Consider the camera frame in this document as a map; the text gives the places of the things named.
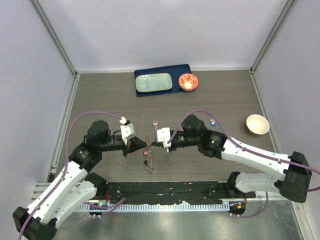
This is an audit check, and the metal disc with keyrings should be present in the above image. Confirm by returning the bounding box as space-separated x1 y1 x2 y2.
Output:
144 137 155 173

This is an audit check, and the blue tagged key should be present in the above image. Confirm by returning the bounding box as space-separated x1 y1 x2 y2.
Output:
209 118 217 127

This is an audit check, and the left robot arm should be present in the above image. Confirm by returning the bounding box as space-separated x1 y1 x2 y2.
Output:
13 118 147 240

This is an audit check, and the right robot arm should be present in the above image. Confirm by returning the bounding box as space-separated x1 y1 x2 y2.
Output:
151 114 312 203

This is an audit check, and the plain silver key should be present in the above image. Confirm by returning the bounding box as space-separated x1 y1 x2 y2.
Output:
153 121 158 130

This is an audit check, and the light green divided plate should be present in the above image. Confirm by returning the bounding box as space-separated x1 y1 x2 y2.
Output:
135 73 173 93

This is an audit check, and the red white patterned bowl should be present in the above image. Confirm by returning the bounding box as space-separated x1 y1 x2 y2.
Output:
178 73 199 92

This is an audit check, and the dark blue tray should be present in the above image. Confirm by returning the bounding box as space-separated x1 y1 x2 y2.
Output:
134 64 192 97

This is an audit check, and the cream brown bowl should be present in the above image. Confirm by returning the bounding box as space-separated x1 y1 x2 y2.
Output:
245 114 270 136

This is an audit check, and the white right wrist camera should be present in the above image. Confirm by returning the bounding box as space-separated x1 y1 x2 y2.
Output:
156 127 171 144

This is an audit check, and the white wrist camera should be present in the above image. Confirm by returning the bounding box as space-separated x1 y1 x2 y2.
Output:
119 116 137 146
156 127 171 144

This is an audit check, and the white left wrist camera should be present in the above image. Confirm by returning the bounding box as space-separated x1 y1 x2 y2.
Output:
119 116 137 146

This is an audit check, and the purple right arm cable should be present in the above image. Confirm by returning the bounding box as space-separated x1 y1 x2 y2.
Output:
166 108 320 217

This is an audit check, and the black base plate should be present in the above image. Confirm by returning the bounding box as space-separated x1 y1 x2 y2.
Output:
94 181 256 205

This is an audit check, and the white slotted cable duct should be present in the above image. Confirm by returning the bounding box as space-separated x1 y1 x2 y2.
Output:
79 202 230 213

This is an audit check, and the left aluminium frame rail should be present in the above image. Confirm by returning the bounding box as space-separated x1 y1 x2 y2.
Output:
30 0 80 194

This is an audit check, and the aluminium frame rail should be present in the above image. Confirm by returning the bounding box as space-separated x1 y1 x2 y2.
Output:
30 0 80 194
251 0 297 154

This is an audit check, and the right aluminium frame rail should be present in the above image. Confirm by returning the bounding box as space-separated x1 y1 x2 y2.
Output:
251 0 297 154

